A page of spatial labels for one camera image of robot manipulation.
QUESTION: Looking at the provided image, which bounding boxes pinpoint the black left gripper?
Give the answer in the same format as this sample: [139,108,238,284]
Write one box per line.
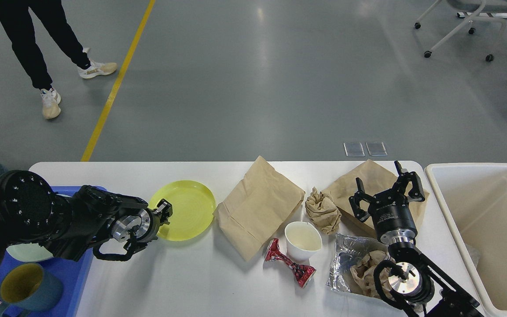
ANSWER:
[111,199,173,243]

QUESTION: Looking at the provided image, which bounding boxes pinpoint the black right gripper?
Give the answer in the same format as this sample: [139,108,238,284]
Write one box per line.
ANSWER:
[349,161,425,245]

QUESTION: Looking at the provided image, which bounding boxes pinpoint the yellow plastic plate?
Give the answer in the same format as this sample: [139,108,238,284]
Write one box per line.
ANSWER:
[149,180,217,241]

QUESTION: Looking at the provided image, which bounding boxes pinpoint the dark teal mug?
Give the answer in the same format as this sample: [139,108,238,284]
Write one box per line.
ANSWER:
[0,262,64,317]

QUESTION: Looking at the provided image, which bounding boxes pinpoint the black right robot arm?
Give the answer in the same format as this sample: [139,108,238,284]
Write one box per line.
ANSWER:
[349,161,481,317]

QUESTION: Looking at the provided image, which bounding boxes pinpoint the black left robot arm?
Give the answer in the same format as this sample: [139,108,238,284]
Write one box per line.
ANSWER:
[0,170,173,265]

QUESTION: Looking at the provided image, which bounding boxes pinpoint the brown paper bag right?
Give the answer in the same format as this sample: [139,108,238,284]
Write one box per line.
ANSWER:
[323,159,429,238]

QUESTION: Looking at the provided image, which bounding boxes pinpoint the crumpled brown paper ball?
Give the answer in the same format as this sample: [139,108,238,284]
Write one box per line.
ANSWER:
[305,188,342,235]

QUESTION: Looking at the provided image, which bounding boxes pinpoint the crumpled brown paper on foil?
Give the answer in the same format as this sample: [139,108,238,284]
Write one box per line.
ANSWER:
[350,250,392,299]

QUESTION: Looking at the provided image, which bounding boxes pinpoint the white paper cup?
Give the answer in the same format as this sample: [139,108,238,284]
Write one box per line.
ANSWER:
[284,221,323,262]

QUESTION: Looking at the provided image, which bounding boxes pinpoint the large brown paper bag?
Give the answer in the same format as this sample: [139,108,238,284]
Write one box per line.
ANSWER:
[214,156,305,262]

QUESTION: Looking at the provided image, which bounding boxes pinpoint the white plastic bin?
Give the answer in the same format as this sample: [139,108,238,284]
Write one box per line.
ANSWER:
[425,163,507,317]

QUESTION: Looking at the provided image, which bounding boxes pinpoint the crushed red can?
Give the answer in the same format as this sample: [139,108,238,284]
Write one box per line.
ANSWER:
[265,237,316,288]

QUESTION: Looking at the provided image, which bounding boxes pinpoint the blue plastic tray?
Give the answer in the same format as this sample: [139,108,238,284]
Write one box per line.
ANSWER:
[0,186,107,317]

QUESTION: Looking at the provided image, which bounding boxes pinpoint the pale green plate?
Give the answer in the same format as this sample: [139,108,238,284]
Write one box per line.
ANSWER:
[6,243,54,262]

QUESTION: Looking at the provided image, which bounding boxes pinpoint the white office chair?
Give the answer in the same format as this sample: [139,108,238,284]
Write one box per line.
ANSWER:
[424,0,507,58]

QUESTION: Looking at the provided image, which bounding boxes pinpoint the person in black trousers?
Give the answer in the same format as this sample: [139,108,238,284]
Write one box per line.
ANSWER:
[0,0,118,120]

